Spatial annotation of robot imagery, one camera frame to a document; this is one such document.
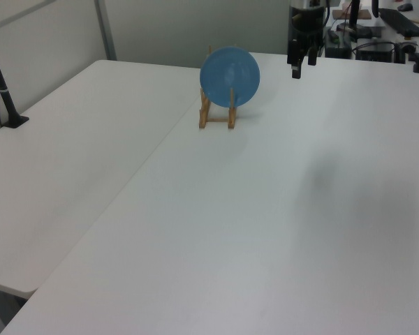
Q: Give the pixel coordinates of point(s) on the black computer mouse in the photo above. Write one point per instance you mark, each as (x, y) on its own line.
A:
(405, 6)

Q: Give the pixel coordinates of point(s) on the brown wooden board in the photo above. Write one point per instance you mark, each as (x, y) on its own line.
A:
(365, 14)

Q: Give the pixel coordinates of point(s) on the blue round plate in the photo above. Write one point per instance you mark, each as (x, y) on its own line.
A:
(230, 75)

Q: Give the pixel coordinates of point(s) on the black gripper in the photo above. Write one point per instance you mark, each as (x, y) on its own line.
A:
(307, 22)

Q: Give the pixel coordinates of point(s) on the black and green device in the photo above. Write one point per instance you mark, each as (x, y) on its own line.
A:
(337, 43)

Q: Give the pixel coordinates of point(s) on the black stand with round base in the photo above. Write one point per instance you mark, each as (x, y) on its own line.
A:
(354, 28)

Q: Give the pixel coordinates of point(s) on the wooden plate rack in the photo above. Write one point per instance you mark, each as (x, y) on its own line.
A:
(213, 121)

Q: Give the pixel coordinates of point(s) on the black electronics box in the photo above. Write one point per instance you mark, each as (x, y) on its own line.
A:
(375, 52)

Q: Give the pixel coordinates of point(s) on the black camera stand pole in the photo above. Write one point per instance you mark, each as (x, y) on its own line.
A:
(1, 90)

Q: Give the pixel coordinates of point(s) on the black computer keyboard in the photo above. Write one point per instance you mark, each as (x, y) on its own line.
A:
(403, 22)

